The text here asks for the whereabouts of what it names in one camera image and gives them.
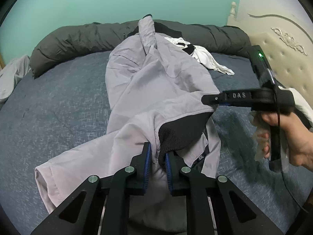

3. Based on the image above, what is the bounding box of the person's right hand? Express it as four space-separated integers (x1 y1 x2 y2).
253 112 312 171

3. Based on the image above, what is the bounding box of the white and black garment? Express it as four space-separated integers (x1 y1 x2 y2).
165 37 235 76

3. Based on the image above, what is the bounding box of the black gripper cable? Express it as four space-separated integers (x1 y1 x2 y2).
267 68 311 214

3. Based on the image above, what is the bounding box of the blue patterned bed sheet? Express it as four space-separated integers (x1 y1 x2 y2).
1 52 312 234

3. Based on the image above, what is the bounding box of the light grey blanket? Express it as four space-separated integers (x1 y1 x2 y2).
0 55 31 104

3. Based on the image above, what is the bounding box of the dark grey rolled duvet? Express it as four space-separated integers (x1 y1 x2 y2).
30 20 251 78

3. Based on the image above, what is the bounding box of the cream tufted headboard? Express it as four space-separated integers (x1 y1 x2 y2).
227 0 312 105

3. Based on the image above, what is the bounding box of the light grey jacket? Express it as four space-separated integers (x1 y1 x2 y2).
35 15 221 232

